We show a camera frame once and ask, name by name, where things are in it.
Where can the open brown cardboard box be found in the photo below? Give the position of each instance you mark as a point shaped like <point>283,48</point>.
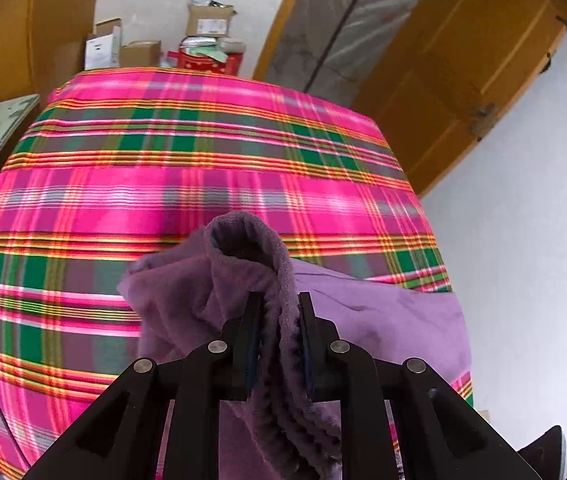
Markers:
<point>211,20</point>

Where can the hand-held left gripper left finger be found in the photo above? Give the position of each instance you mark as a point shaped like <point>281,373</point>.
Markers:
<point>253,342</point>

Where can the red gift bag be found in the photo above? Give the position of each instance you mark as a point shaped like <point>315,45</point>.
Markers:
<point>203,62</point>

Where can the small brown cardboard box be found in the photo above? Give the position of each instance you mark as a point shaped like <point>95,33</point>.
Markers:
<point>141,55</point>

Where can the wooden wardrobe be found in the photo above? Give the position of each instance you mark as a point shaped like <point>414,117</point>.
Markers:
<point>53,35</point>

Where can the pink plaid blanket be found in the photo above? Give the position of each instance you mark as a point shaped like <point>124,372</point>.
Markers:
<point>163,185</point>

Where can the purple pants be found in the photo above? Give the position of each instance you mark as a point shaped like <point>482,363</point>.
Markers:
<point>373,320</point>

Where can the translucent plastic sheet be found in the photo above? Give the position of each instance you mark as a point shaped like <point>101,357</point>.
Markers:
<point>313,25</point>

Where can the white cardboard box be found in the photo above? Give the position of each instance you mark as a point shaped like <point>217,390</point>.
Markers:
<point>100,47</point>

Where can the wooden door frame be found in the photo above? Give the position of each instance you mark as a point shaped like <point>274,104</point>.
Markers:
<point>283,15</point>

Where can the wooden door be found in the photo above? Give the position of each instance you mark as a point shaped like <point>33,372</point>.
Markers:
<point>453,60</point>

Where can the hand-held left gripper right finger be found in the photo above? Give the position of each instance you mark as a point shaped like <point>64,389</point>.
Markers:
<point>308,347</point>

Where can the dark pointed object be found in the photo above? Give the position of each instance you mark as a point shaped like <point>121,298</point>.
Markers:
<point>546,455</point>

